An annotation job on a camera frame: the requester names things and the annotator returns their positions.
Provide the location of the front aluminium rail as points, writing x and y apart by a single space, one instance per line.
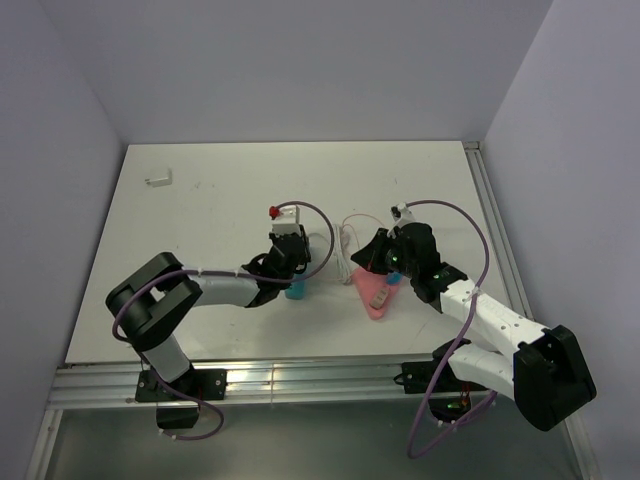
309 380

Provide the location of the teal power strip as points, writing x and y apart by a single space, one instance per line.
297 289

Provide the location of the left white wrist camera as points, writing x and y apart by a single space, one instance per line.
285 220

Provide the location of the small blue adapter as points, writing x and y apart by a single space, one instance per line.
393 278

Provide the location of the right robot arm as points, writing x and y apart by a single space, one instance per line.
543 370

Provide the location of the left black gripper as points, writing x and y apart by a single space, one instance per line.
306 257

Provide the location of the pink triangular power strip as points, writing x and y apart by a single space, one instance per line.
376 291

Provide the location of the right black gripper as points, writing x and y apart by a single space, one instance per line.
370 256

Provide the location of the right side aluminium rail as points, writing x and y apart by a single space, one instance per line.
503 252

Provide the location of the white wall charger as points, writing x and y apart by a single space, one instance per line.
159 177

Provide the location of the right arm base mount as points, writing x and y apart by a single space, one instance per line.
451 397

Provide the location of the aluminium rail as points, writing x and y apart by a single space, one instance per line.
503 252
309 380

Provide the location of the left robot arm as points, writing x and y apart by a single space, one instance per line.
154 300

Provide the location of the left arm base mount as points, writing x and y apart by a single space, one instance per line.
182 403

